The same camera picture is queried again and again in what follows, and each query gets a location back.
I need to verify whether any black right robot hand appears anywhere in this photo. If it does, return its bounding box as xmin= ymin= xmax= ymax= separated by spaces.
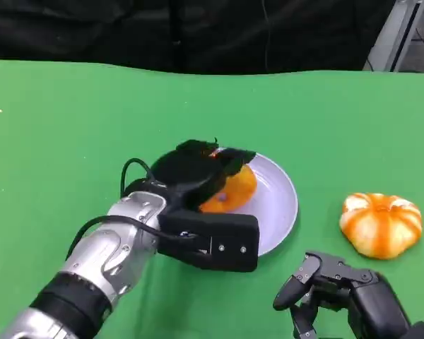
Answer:
xmin=272 ymin=251 xmax=413 ymax=339

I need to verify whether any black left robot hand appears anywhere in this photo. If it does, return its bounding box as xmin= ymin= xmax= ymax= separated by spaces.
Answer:
xmin=150 ymin=139 xmax=257 ymax=213

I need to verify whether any orange white toy bread roll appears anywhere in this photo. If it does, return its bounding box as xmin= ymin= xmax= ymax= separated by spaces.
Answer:
xmin=339 ymin=192 xmax=423 ymax=261
xmin=199 ymin=165 xmax=258 ymax=214

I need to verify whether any lilac plate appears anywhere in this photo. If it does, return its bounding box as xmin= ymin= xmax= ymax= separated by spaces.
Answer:
xmin=211 ymin=153 xmax=300 ymax=258

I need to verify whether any green table cloth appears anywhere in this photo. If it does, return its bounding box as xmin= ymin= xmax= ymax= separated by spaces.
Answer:
xmin=0 ymin=59 xmax=424 ymax=339

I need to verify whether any black backdrop cloth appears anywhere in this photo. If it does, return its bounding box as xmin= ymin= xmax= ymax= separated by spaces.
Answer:
xmin=0 ymin=0 xmax=396 ymax=75

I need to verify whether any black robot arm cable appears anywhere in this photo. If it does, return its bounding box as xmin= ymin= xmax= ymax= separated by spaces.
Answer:
xmin=120 ymin=157 xmax=160 ymax=197
xmin=65 ymin=215 xmax=199 ymax=263

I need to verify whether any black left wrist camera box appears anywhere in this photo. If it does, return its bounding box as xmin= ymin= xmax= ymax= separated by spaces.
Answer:
xmin=158 ymin=208 xmax=261 ymax=273

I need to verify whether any grey metal frame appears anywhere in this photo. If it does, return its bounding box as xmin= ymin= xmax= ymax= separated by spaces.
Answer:
xmin=362 ymin=0 xmax=424 ymax=73

